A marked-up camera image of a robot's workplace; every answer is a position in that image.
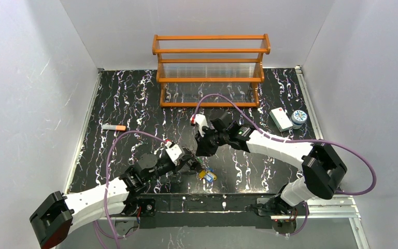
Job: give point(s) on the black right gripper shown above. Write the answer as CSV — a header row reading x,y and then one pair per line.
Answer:
x,y
203,141

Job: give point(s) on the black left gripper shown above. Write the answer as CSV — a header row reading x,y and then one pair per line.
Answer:
x,y
187,159

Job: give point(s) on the cluster of tagged keys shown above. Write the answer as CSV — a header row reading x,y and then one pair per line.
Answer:
x,y
207,175

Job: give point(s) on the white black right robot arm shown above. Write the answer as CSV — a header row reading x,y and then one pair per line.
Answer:
x,y
322,167

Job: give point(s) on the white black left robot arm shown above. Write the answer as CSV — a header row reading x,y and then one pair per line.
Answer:
x,y
60,214

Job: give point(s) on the orange wooden shelf rack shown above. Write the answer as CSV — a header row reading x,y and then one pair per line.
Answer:
x,y
189,66

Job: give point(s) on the white rectangular box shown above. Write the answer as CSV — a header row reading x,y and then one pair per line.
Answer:
x,y
280,119

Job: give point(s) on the orange grey marker pen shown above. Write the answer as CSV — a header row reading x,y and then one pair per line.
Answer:
x,y
112,127

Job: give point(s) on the blue white round tin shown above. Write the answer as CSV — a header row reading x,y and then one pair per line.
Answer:
x,y
298,118

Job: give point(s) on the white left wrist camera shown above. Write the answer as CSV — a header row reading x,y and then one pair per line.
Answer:
x,y
174,151

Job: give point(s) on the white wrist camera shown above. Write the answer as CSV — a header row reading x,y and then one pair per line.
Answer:
x,y
200,121
174,151

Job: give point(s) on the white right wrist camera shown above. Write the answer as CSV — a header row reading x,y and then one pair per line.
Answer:
x,y
200,121

